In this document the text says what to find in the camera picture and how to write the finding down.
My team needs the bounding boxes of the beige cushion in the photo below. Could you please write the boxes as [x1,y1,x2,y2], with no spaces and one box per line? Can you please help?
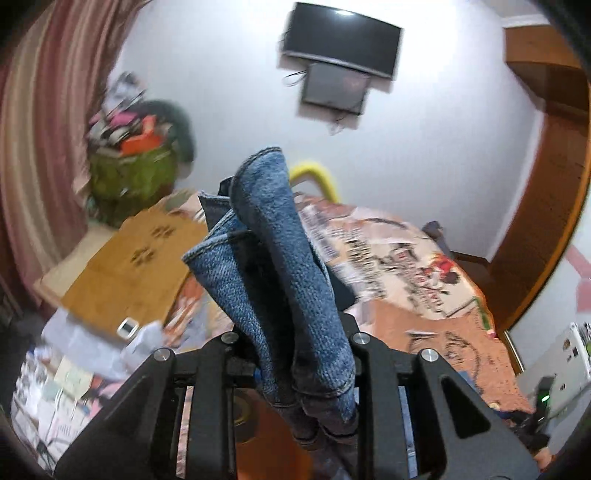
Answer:
[34,226,121,305]

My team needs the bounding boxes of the printed blanket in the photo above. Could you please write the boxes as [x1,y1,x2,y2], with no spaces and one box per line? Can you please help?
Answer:
[161,191,532,416]

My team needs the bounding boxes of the blue jeans pants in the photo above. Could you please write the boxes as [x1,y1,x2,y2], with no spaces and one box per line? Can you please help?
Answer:
[182,147,361,480]

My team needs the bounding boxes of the small black monitor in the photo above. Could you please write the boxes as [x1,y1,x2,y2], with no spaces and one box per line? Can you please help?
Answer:
[301,62,371,116]

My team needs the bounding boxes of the black monitor cable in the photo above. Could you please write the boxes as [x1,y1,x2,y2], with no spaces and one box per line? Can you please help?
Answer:
[329,108,358,136]

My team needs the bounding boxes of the black wall television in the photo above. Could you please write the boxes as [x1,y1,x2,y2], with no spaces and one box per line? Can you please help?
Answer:
[281,1,403,81]

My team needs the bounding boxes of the orange box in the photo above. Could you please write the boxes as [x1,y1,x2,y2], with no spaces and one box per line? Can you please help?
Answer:
[120,127,160,155]

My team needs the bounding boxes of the wooden overhead cabinet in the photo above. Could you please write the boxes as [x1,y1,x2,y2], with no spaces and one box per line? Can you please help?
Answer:
[503,25,585,109]

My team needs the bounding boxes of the dark blue cloth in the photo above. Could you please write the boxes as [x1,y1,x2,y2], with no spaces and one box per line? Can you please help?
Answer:
[421,220,451,250]

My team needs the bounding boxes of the brown wooden door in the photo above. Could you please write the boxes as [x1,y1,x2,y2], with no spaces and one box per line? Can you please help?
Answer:
[492,106,591,330]

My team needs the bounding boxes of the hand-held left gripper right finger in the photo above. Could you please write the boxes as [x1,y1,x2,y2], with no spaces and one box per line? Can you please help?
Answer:
[339,314,541,480]

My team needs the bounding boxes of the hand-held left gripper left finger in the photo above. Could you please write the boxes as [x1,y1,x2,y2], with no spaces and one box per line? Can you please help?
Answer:
[53,330,259,480]

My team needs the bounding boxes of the green storage bin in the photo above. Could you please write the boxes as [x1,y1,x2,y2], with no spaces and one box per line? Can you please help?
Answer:
[88,148,178,217]

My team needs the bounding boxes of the yellow foam tube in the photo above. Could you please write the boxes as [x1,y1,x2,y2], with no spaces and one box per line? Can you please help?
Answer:
[290,161,341,204]

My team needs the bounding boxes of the pile of clothes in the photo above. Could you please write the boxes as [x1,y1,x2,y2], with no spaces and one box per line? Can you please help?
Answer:
[88,71,148,148]

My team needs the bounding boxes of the pile of papers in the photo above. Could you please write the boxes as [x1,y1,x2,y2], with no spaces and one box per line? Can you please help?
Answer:
[11,309,162,467]

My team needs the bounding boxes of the bamboo lap table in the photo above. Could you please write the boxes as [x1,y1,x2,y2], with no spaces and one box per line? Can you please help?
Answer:
[61,210,208,333]

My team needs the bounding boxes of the striped red curtain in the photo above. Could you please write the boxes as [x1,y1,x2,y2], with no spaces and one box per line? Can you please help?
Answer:
[0,0,153,319]

